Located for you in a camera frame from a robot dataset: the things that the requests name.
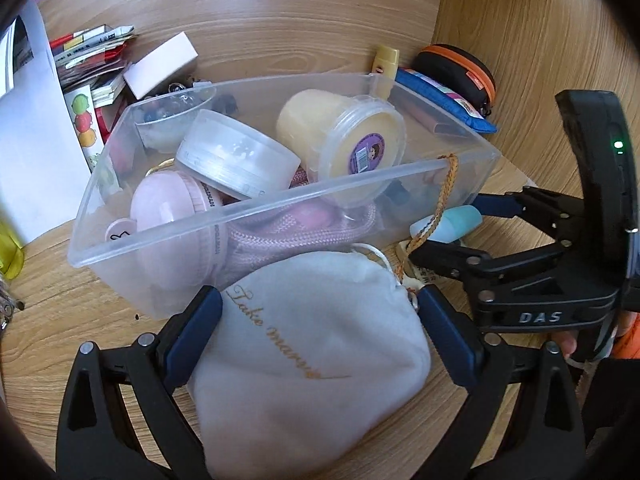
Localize clear plastic bowl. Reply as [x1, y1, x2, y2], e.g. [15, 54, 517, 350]
[135, 85, 218, 153]

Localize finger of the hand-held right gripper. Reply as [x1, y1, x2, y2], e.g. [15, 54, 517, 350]
[407, 240, 577, 307]
[472, 185, 586, 247]

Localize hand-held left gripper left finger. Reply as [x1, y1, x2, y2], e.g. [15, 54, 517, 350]
[55, 285, 224, 480]

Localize yellow lidded plastic cup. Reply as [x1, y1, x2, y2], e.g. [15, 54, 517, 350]
[276, 88, 407, 209]

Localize pink round case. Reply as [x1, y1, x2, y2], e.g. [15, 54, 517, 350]
[105, 170, 236, 291]

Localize metal pens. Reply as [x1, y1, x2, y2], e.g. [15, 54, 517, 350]
[0, 285, 26, 331]

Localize white cardboard box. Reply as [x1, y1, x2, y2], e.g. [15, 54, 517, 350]
[122, 31, 198, 101]

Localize white paper sheet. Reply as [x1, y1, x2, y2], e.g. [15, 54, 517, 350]
[0, 0, 96, 248]

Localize person's right hand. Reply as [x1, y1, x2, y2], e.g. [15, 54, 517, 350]
[552, 330, 582, 359]

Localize pink knitted cord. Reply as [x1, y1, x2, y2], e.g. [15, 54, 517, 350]
[220, 167, 381, 281]

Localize yellow sunscreen bottle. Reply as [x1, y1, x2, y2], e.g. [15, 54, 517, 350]
[370, 45, 401, 96]

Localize red booklet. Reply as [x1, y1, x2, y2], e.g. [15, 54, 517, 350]
[95, 105, 121, 143]

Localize clear round lidded container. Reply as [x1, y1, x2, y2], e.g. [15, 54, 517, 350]
[175, 108, 302, 201]

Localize orange braided cord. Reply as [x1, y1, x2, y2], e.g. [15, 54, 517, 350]
[395, 154, 460, 286]

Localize black case with orange zip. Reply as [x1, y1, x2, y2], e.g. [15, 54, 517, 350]
[411, 44, 497, 117]

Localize blue fabric pencil pouch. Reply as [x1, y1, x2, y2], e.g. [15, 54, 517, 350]
[395, 67, 498, 135]

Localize person's right forearm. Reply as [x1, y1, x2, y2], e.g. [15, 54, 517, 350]
[612, 310, 640, 361]

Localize clear plastic storage box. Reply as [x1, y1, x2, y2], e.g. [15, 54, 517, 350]
[68, 72, 502, 321]

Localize stack of booklets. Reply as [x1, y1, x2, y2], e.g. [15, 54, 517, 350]
[50, 24, 137, 108]

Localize yellow translucent plastic holder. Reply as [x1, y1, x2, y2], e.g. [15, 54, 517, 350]
[0, 220, 25, 281]

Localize fruit sticker sheet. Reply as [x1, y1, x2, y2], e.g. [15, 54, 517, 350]
[64, 85, 108, 173]

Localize white drawstring pouch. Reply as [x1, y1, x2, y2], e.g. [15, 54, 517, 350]
[187, 242, 433, 480]

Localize light blue small bottle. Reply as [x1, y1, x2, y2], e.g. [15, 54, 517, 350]
[410, 205, 483, 241]

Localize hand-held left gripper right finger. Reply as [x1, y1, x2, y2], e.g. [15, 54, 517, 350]
[416, 284, 587, 480]

